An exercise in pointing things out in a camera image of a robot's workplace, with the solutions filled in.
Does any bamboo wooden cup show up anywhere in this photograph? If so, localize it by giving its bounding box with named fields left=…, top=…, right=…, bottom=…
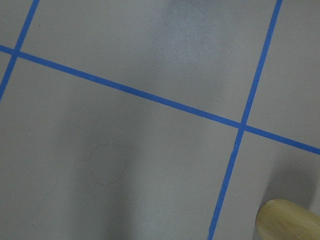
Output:
left=255, top=198, right=320, bottom=240

